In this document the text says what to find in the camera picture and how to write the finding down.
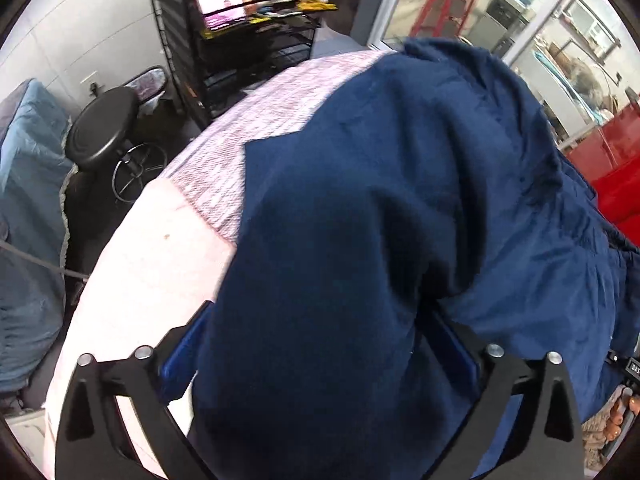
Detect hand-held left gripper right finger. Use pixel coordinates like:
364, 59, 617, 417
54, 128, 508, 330
429, 309, 587, 480

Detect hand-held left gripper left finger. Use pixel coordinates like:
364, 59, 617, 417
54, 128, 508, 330
54, 300, 217, 480

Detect navy blue jacket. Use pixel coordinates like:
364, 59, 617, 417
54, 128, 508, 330
189, 35, 640, 480

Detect person's right hand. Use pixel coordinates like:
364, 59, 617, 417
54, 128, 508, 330
602, 385, 640, 441

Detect pink blanket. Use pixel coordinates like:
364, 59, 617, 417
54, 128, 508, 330
42, 47, 401, 480

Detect red cabinet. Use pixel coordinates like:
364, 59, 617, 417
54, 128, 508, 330
567, 105, 640, 233

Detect black round stool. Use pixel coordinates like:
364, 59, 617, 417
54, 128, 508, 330
64, 86, 168, 206

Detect oval bin with liner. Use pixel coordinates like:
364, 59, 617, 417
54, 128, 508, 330
122, 64, 170, 111

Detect grey cable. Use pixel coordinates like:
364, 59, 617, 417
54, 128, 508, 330
0, 239, 92, 281

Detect black wire rack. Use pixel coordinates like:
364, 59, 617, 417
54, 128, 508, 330
146, 0, 333, 131

